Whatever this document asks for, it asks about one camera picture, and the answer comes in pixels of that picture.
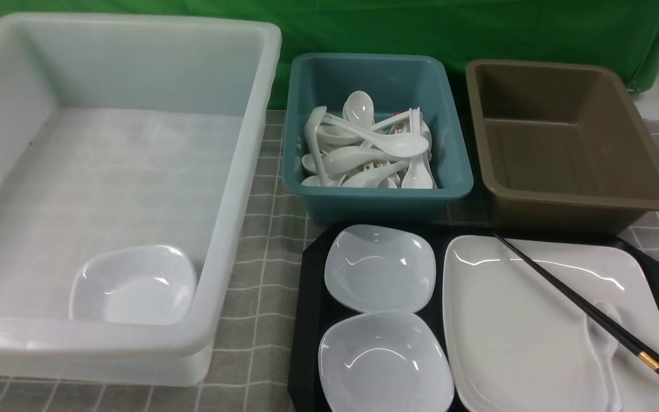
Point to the white bowl in bin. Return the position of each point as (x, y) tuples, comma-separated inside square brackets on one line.
[(140, 285)]

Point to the white bowl tray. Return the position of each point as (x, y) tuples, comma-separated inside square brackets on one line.
[(384, 361), (373, 268)]

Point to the white spoon left leaning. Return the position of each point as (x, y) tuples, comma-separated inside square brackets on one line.
[(310, 135)]

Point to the green backdrop cloth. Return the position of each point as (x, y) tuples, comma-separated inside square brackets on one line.
[(622, 36)]

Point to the brown plastic bin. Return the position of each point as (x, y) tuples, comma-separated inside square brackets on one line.
[(561, 146)]

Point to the large white square plate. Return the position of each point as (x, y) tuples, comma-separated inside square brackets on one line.
[(515, 342)]

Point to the teal plastic bin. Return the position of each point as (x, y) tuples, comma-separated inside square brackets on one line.
[(394, 82)]

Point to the white ceramic soup spoon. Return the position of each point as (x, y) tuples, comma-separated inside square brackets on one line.
[(604, 346)]

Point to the black serving tray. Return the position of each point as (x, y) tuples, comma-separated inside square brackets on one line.
[(317, 310)]

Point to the large translucent white bin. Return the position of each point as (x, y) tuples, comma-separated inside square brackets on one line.
[(119, 131)]

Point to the white spoon upright back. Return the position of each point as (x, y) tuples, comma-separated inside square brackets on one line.
[(359, 109)]

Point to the white spoon front right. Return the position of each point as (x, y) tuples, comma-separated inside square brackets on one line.
[(419, 175)]

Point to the black chopstick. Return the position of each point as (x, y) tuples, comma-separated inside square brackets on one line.
[(642, 351), (535, 266)]

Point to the grey checked tablecloth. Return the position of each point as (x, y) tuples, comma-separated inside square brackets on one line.
[(249, 366)]

